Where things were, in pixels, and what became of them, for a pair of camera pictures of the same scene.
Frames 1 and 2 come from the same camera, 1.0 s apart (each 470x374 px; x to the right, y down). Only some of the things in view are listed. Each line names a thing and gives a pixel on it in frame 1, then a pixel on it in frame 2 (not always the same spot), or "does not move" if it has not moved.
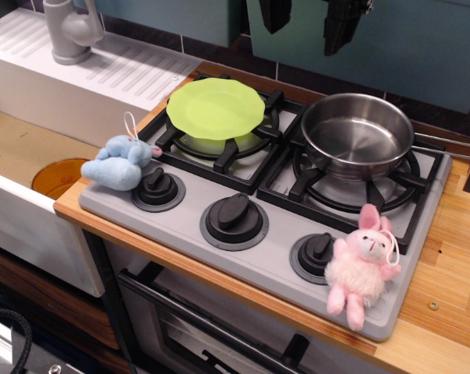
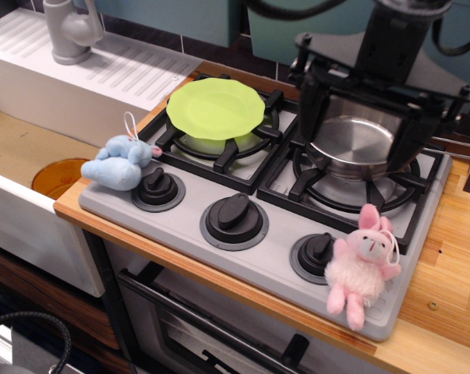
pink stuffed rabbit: x=360 y=267 does not move
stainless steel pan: x=361 y=137 does not move
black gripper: x=343 y=18 → x=387 y=58
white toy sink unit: x=37 y=112 does not move
